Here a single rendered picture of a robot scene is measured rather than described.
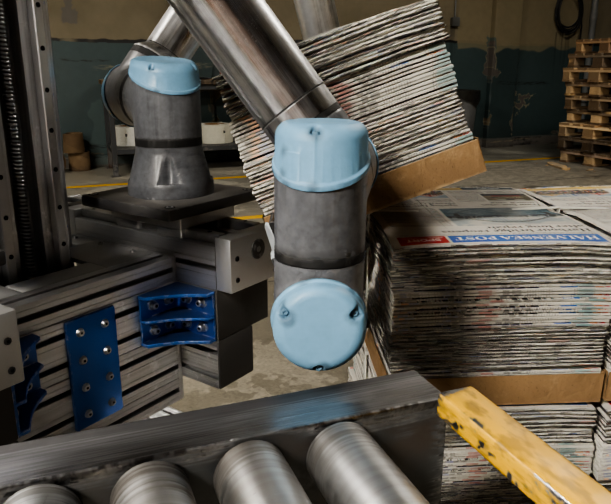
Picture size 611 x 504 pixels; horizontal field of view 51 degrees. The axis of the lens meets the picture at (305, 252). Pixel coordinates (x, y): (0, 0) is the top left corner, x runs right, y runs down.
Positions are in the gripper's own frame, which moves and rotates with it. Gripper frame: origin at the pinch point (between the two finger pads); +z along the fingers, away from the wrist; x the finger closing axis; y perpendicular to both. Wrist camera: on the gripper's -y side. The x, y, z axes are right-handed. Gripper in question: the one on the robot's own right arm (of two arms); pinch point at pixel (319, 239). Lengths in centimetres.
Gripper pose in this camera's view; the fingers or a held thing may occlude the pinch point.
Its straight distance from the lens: 83.9
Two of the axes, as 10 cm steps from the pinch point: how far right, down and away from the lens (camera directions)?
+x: -9.4, 3.4, 1.0
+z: 0.0, -2.8, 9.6
